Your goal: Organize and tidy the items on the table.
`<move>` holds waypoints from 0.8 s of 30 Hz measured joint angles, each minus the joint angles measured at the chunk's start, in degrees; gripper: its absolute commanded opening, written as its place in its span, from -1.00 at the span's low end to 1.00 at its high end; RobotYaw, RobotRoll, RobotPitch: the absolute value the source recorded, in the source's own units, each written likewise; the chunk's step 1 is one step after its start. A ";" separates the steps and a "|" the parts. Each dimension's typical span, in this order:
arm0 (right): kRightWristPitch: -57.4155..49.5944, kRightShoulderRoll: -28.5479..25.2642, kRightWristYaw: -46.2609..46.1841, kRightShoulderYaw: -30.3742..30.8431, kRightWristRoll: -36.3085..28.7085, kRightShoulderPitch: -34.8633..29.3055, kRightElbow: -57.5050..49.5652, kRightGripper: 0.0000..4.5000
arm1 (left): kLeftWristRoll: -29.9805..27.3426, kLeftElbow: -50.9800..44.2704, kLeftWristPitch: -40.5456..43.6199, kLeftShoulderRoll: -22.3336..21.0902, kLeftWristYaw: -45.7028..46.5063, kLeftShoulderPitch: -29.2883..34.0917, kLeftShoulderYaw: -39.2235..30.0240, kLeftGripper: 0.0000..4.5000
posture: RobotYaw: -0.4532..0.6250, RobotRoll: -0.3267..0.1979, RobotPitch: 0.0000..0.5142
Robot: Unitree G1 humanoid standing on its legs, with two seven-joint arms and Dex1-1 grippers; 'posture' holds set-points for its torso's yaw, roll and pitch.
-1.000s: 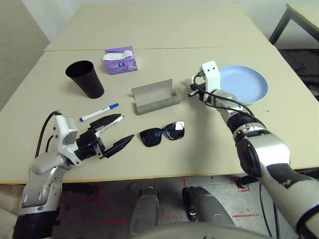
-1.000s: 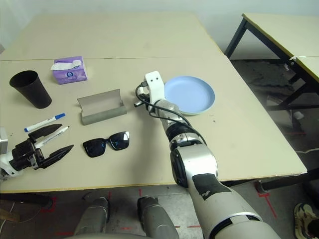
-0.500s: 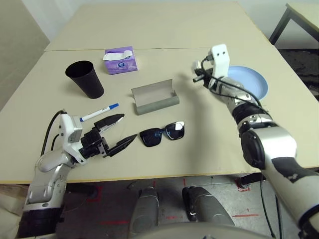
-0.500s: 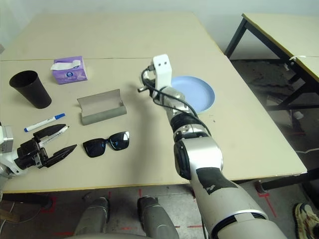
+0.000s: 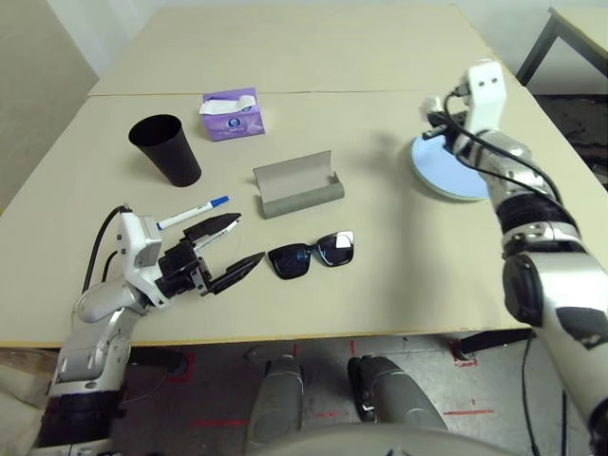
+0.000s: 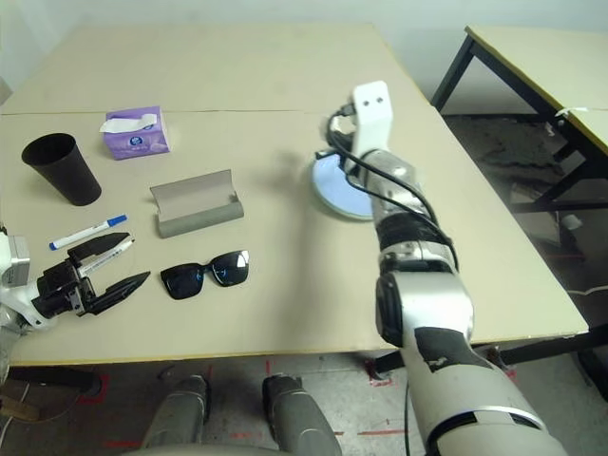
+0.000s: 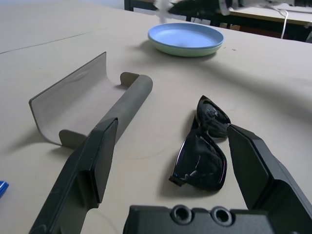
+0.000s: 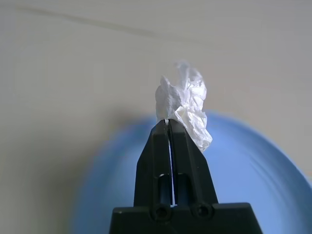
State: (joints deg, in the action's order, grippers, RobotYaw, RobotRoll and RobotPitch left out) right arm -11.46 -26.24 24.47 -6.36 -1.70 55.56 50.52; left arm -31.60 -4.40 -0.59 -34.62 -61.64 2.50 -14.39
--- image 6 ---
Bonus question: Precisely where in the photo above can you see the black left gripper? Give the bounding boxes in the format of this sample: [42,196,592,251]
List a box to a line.
[35,231,152,318]

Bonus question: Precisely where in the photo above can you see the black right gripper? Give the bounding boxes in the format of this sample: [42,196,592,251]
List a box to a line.
[314,128,352,161]

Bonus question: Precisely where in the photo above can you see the white marker with black cap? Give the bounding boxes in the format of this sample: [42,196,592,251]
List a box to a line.
[78,237,137,276]

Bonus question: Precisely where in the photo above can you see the blue plastic plate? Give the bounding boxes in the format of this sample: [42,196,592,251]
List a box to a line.
[311,154,381,220]

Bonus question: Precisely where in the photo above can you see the black sunglasses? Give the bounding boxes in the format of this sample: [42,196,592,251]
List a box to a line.
[160,249,252,301]

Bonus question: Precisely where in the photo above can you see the grey glasses case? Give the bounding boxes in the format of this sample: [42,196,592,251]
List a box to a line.
[149,168,246,238]

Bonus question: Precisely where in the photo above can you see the white marker with blue cap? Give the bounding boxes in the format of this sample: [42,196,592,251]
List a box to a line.
[48,214,128,252]

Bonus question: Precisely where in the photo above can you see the black plastic cup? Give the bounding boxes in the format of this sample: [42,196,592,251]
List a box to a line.
[21,132,103,207]

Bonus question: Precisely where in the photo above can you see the purple tissue box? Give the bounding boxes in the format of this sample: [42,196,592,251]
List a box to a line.
[99,104,172,161]

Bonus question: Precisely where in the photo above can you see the black table foot bar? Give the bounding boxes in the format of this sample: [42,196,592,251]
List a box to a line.
[374,327,608,374]
[7,365,99,393]

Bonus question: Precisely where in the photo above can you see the white tissue sheet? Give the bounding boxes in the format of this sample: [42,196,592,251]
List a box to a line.
[99,113,158,134]

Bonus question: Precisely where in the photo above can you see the grey robot left leg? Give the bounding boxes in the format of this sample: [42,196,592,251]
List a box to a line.
[142,374,213,450]

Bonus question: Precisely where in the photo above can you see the grey robot leg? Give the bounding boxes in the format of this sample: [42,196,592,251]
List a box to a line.
[142,374,213,450]
[261,373,341,456]

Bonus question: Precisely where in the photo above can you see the grey robot torso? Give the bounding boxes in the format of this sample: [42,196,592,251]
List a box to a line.
[121,441,286,456]

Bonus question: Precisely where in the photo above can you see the grey robot right leg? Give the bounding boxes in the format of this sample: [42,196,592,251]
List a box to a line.
[261,373,341,456]

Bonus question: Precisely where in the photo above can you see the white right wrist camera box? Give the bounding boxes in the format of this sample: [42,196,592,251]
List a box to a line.
[344,80,395,162]

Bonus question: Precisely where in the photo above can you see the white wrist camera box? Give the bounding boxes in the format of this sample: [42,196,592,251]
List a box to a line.
[344,80,395,162]
[0,232,58,329]

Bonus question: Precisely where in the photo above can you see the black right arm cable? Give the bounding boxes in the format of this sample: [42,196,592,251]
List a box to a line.
[325,106,460,270]

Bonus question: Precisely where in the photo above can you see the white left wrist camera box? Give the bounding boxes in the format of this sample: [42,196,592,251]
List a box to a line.
[0,232,58,329]

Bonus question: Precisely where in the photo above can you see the beige side table black frame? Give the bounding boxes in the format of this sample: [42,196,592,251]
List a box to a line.
[430,24,608,215]

